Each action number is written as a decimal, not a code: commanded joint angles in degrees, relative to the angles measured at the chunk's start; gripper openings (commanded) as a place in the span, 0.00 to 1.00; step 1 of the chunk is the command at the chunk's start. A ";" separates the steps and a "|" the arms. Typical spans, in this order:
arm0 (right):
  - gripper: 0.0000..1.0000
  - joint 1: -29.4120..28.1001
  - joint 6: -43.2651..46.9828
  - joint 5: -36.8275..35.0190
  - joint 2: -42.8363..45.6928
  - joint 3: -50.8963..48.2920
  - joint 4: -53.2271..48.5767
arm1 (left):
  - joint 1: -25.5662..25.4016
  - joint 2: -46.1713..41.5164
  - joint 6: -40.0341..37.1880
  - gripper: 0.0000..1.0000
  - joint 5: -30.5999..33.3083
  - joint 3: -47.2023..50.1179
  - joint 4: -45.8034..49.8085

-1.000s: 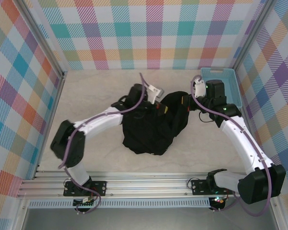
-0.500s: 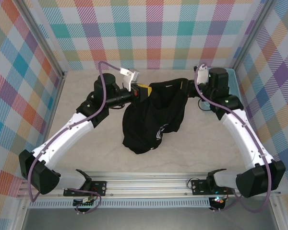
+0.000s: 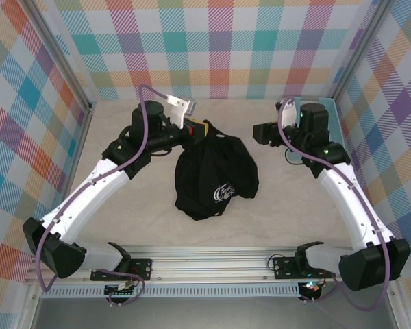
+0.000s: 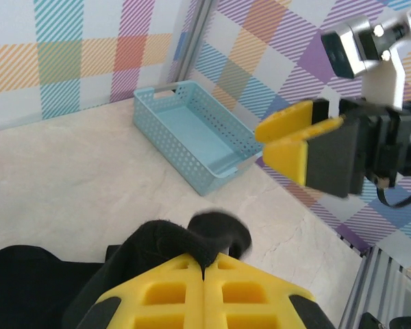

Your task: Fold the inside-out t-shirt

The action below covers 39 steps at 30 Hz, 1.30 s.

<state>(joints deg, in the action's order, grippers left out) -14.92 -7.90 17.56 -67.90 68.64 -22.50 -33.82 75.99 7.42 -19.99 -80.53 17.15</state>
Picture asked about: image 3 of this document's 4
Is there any black printed t-shirt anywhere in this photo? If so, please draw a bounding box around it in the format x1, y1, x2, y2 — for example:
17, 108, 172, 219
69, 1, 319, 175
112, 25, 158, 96
173, 119, 260, 222

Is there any light blue plastic basket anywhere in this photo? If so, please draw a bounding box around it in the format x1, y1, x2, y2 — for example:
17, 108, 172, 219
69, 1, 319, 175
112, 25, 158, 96
284, 97, 347, 166

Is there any black board with lights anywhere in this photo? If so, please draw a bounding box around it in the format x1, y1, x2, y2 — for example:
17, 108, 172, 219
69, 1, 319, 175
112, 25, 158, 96
298, 280, 325, 300

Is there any small green circuit board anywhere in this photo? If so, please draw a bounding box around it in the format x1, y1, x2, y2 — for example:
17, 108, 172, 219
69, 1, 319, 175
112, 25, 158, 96
103, 281, 138, 298

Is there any grey metal plate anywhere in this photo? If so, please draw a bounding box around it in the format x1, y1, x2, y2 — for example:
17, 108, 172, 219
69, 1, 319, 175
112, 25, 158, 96
30, 296, 398, 329

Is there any aluminium side rail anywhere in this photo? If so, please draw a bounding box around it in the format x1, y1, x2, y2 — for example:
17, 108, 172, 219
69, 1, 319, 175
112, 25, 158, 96
335, 101, 379, 253
46, 102, 97, 256

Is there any aluminium frame post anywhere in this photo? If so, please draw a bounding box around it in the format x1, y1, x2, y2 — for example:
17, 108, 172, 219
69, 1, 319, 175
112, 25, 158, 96
327, 0, 397, 102
22, 0, 99, 114

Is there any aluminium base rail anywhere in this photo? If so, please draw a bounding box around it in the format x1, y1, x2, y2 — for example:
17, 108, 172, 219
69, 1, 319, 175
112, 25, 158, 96
23, 243, 401, 285

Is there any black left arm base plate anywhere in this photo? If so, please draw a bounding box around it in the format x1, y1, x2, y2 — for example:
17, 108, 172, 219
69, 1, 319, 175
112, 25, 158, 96
90, 257, 154, 282

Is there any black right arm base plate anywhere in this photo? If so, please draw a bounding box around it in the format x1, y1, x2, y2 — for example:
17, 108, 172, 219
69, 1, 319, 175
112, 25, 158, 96
273, 256, 337, 280

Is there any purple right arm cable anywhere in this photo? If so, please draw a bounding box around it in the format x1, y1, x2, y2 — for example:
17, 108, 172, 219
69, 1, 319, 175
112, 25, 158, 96
276, 97, 391, 313

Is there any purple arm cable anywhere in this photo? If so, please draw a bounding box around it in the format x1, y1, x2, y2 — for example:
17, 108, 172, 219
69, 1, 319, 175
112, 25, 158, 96
36, 84, 169, 308
276, 97, 391, 313

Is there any white slotted cable duct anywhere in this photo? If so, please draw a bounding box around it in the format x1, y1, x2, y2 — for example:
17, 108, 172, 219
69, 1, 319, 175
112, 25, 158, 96
40, 282, 301, 299

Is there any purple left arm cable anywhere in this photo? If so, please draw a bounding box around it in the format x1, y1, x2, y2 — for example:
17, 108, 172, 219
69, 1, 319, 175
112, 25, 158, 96
36, 84, 169, 308

